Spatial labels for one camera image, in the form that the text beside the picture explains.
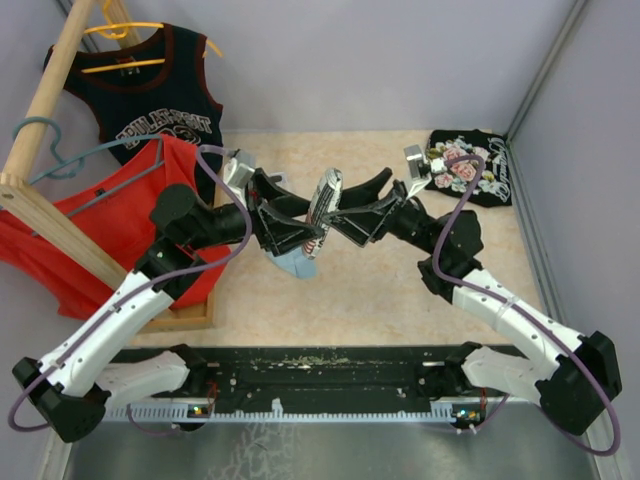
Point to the white frame sunglasses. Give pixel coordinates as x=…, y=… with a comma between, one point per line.
x=278, y=177

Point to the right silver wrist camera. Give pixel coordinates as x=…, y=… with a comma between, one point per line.
x=421, y=170

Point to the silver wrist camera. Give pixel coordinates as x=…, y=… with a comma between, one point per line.
x=238, y=169
x=421, y=170

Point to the black floral folded shirt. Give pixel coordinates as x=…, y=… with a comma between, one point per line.
x=467, y=154

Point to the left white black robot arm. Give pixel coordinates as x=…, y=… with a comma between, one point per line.
x=76, y=384

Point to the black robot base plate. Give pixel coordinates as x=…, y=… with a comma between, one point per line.
x=326, y=380

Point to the red tank top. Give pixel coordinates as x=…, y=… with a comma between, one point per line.
x=114, y=213

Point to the blue grey clothes hanger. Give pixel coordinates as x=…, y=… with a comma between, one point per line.
x=69, y=168

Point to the light blue cleaning cloth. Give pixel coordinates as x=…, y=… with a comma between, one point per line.
x=295, y=263

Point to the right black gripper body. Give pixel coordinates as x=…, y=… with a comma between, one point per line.
x=407, y=222

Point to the navy basketball tank top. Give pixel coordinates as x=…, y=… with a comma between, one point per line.
x=155, y=87

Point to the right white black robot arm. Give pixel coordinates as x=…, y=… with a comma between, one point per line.
x=572, y=377

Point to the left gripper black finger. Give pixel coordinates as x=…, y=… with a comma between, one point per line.
x=287, y=202
x=279, y=234

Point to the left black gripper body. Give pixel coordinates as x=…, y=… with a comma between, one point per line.
x=253, y=199

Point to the newspaper print glasses case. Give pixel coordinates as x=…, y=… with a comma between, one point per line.
x=325, y=199

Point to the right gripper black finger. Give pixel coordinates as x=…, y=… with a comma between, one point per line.
x=359, y=224
x=364, y=193

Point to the yellow clothes hanger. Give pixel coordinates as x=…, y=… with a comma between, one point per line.
x=130, y=45

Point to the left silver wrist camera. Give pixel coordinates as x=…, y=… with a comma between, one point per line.
x=238, y=169

